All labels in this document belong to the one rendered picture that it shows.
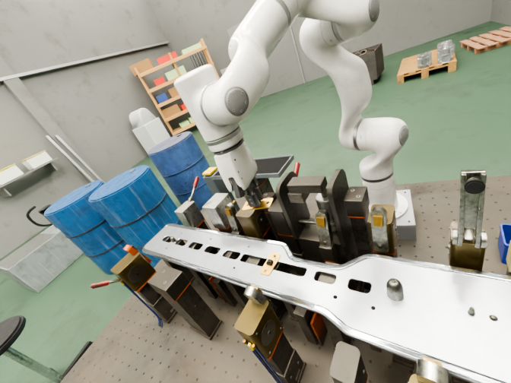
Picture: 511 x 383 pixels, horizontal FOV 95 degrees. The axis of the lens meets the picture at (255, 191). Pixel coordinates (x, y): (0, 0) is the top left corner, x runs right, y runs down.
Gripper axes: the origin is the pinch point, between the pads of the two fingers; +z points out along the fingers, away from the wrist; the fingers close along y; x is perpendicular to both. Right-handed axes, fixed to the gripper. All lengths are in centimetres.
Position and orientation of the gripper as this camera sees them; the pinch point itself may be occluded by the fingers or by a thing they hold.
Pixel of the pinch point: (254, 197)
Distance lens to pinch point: 61.0
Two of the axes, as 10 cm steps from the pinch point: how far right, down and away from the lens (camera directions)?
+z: 3.8, 7.8, 4.9
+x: 8.7, -1.3, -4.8
